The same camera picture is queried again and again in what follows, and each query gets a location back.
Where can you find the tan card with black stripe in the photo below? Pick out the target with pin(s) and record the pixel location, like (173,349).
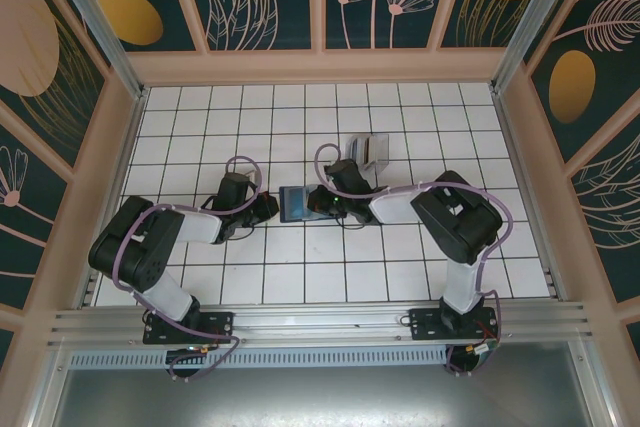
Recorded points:
(371,150)

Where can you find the small grey box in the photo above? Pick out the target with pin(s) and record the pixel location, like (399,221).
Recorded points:
(381,149)

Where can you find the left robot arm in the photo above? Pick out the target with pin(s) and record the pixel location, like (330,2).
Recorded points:
(165,292)

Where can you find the blue card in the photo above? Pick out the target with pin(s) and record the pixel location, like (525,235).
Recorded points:
(357,149)

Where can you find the aluminium frame post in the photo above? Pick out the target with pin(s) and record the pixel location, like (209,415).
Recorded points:
(100,22)
(535,22)

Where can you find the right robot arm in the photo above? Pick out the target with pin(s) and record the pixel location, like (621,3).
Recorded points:
(460,227)

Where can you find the long aluminium base rail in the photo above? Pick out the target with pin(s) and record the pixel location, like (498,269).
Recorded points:
(320,319)

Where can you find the blue card holder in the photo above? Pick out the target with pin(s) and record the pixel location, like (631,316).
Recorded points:
(295,204)

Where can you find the grey metal sheet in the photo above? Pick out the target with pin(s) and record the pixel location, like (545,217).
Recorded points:
(320,402)

